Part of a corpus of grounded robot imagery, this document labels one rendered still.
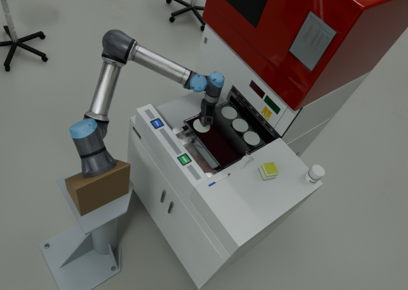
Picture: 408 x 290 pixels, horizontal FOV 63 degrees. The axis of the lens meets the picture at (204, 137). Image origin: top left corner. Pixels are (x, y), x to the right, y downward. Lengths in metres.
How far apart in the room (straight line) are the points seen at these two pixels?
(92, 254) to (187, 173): 1.07
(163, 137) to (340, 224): 1.88
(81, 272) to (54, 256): 0.21
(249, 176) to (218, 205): 0.25
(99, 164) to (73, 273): 1.11
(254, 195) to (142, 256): 1.08
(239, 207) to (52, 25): 2.97
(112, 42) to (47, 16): 2.65
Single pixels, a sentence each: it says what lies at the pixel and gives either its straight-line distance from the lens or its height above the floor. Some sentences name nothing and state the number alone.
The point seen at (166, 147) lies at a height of 0.96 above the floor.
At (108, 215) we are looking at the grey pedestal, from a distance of 1.68.
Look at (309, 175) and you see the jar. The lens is 1.82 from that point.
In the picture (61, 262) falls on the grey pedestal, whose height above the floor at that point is 0.02.
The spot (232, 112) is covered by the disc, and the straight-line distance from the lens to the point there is 2.05.
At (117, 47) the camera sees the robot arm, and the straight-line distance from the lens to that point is 1.45.
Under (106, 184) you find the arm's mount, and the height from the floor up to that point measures 1.02.
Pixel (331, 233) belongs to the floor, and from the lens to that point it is 3.03.
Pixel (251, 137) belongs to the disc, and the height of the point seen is 0.90.
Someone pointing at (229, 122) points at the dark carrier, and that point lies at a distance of 1.99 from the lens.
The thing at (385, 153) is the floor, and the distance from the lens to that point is 3.89.
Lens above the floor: 2.37
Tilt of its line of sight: 52 degrees down
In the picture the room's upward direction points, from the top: 20 degrees clockwise
